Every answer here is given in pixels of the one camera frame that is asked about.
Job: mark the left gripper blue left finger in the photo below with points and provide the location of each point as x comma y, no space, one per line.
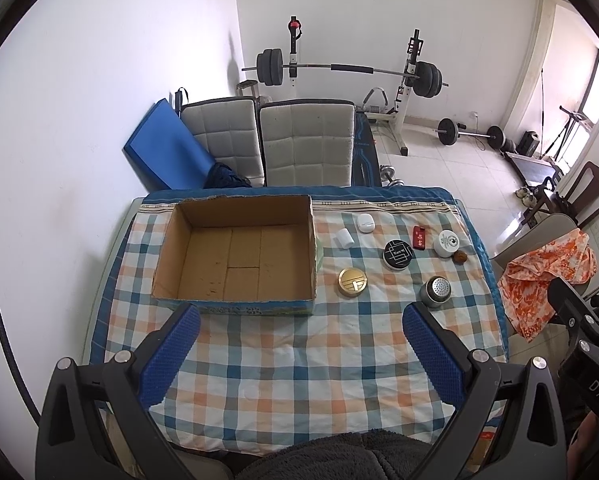
163,352

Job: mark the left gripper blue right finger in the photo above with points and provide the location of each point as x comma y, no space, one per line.
439,351

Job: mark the silver perforated metal can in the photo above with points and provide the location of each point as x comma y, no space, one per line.
435,292

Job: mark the small brown wooden object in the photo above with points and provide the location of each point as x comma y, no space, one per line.
459,257

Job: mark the black round tin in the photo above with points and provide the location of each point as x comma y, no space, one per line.
397,255

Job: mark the white round jar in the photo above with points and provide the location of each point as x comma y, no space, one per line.
446,244

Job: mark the red small card box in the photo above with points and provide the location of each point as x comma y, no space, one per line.
419,238

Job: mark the white small cylinder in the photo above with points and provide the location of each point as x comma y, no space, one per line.
344,239

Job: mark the white earbuds case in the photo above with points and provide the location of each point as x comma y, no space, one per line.
365,223

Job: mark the dark fuzzy clothing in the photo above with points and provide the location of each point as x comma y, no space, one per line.
374,454

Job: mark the orange patterned cloth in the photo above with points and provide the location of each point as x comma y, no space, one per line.
525,281

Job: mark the open cardboard box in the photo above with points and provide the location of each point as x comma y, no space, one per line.
253,255

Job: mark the checkered tablecloth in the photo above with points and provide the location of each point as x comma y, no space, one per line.
257,383

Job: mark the dark wooden chair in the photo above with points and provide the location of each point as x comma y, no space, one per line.
580,202

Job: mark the dark blue knit fabric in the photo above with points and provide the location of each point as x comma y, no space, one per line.
221,175

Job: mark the chrome dumbbell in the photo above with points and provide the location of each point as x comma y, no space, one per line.
388,177

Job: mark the black blue weight bench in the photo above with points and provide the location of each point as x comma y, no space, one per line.
365,169

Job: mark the blue folded mat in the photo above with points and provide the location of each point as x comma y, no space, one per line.
166,152

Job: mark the floor barbell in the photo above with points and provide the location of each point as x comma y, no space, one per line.
449,132

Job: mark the black small speaker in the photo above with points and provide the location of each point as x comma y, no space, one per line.
528,144

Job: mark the left grey padded chair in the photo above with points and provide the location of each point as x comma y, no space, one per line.
229,131

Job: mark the grey padded chair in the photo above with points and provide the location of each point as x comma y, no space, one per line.
229,131
308,142

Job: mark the white squat rack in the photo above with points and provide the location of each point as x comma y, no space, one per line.
396,117

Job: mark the black tripod stand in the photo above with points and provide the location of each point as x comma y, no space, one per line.
564,124

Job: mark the right grey padded chair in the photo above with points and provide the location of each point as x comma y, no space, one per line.
308,142

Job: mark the barbell on rack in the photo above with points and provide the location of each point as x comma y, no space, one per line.
426,80

